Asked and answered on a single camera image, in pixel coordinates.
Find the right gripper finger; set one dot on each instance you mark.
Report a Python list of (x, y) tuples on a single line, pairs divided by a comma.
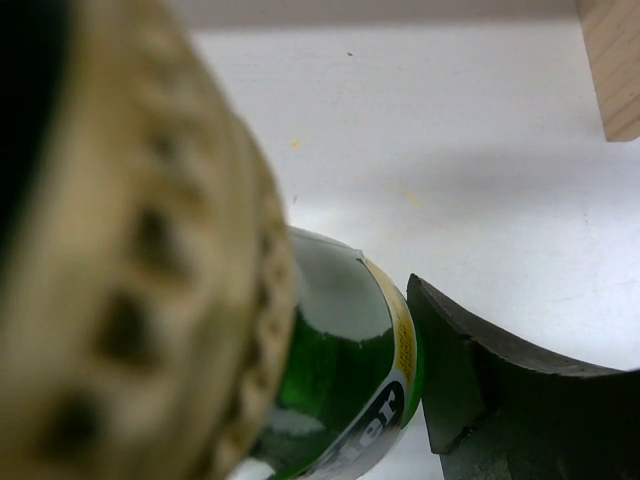
[(500, 407)]

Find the green glass bottle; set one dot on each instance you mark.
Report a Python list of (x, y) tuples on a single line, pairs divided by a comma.
[(159, 317)]

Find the wooden three-tier shelf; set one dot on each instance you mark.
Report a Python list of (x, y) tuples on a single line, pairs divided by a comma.
[(610, 31)]

